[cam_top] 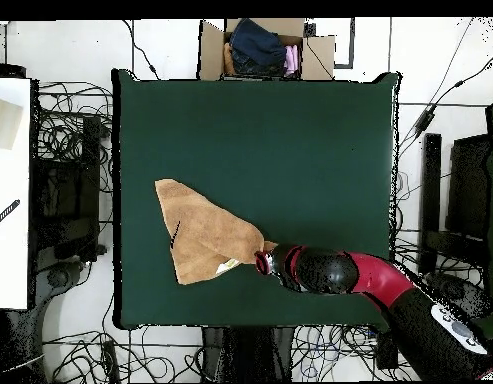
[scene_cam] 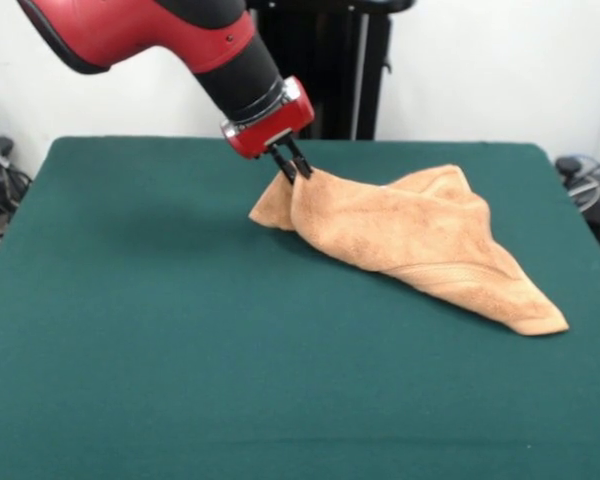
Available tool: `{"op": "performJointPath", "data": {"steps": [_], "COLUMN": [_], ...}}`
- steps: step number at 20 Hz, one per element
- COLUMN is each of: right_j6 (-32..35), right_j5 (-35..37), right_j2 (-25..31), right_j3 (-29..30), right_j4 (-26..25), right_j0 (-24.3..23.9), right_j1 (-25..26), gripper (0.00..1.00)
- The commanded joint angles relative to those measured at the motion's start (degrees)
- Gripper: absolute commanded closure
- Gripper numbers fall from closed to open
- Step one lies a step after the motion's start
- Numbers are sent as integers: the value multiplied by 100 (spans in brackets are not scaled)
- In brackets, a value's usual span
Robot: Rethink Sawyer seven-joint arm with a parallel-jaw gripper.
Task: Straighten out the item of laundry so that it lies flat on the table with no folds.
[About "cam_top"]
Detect tan terry towel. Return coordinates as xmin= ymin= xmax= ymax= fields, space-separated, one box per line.
xmin=154 ymin=178 xmax=279 ymax=286

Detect dark green table cloth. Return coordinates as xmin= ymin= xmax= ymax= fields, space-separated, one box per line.
xmin=111 ymin=69 xmax=402 ymax=331

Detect black power strip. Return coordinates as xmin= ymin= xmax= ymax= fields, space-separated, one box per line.
xmin=375 ymin=331 xmax=399 ymax=371

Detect pink cloth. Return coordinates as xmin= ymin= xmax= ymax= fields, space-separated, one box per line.
xmin=283 ymin=44 xmax=300 ymax=78

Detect black equipment rack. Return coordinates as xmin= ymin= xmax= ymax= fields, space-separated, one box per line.
xmin=31 ymin=114 xmax=104 ymax=263

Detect brown cardboard box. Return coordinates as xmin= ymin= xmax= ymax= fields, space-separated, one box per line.
xmin=197 ymin=17 xmax=337 ymax=82

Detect blue denim jeans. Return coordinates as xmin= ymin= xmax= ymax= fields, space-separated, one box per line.
xmin=228 ymin=17 xmax=289 ymax=77

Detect white side table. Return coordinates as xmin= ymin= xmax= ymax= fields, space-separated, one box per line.
xmin=0 ymin=77 xmax=32 ymax=311

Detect beige paper sheet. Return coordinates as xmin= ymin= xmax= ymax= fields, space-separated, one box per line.
xmin=0 ymin=95 xmax=24 ymax=152

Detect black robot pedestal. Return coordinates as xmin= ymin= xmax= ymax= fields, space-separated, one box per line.
xmin=200 ymin=325 xmax=296 ymax=383

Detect black metal frame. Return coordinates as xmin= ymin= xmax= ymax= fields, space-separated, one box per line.
xmin=416 ymin=132 xmax=492 ymax=277

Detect black power adapter cable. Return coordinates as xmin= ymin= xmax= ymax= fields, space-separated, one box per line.
xmin=397 ymin=45 xmax=493 ymax=139

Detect black ridged strap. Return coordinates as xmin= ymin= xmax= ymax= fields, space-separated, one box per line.
xmin=0 ymin=198 xmax=22 ymax=232

